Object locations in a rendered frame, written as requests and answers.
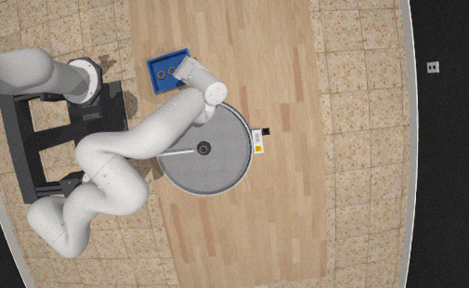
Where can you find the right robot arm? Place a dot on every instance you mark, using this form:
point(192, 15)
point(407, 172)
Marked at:
point(118, 188)

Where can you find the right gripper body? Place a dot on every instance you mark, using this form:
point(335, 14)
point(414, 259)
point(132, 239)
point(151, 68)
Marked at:
point(198, 65)

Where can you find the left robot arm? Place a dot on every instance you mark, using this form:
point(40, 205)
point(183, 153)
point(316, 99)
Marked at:
point(33, 67)

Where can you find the blue open-top crate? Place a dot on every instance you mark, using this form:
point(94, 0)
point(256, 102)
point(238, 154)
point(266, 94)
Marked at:
point(162, 64)

